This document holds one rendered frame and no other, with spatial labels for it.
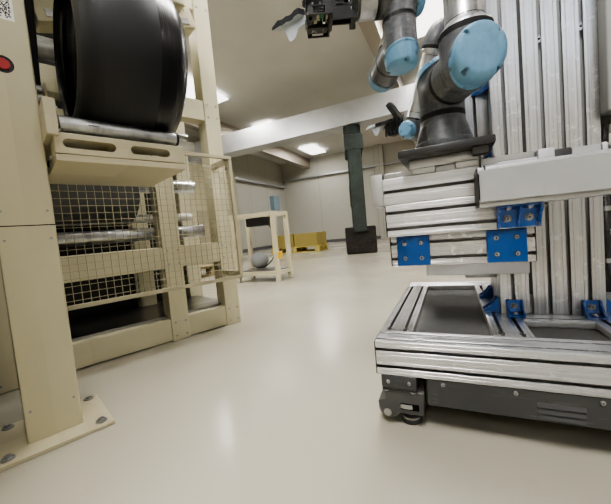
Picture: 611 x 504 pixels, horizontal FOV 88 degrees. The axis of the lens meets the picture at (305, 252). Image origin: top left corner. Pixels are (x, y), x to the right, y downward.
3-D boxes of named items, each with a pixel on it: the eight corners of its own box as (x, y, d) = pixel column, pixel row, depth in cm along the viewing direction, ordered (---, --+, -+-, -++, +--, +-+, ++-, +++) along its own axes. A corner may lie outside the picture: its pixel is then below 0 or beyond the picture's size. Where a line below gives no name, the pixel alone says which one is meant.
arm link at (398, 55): (408, 82, 81) (405, 38, 80) (425, 58, 69) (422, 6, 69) (377, 85, 80) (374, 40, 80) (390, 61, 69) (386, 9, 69)
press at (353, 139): (384, 248, 698) (374, 108, 678) (375, 253, 606) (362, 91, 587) (350, 250, 731) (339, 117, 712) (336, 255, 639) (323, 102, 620)
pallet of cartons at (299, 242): (331, 248, 898) (329, 230, 895) (317, 251, 803) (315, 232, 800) (286, 251, 959) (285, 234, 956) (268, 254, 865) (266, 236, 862)
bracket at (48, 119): (46, 133, 83) (41, 95, 82) (36, 165, 112) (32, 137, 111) (62, 135, 85) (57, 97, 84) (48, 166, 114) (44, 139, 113)
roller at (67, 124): (55, 128, 87) (52, 111, 87) (53, 133, 90) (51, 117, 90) (180, 144, 111) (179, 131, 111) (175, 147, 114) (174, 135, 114)
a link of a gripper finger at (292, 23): (273, 46, 79) (302, 27, 74) (271, 24, 79) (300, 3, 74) (281, 53, 81) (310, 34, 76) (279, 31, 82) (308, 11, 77)
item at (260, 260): (279, 282, 352) (272, 210, 347) (236, 282, 378) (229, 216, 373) (293, 276, 384) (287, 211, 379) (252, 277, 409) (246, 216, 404)
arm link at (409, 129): (449, 5, 120) (413, 140, 137) (462, 15, 126) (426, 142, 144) (422, 10, 128) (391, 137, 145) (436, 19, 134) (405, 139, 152)
